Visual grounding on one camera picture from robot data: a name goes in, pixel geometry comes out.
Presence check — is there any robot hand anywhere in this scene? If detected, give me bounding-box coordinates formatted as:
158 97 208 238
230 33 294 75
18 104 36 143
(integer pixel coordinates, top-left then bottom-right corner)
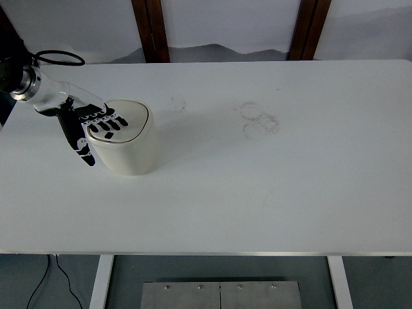
32 73 129 167

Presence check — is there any small cream lidded trash bin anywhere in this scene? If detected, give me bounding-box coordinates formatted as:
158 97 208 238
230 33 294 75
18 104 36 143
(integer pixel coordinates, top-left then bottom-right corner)
86 98 160 176

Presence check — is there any white landscape screen panel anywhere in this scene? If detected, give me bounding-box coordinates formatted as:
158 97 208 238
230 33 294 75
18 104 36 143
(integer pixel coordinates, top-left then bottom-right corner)
160 0 302 63
3 0 145 65
314 0 412 62

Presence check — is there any white table leg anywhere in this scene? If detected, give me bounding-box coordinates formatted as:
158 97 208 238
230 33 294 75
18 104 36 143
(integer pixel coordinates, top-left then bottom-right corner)
327 256 354 309
88 256 115 309

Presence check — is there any grey metal plate with screws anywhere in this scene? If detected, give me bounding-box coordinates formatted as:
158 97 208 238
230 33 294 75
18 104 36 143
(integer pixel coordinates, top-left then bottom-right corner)
140 281 303 309

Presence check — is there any black floor cable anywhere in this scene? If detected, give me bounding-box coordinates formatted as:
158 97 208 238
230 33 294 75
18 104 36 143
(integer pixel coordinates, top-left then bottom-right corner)
55 254 85 309
26 254 52 309

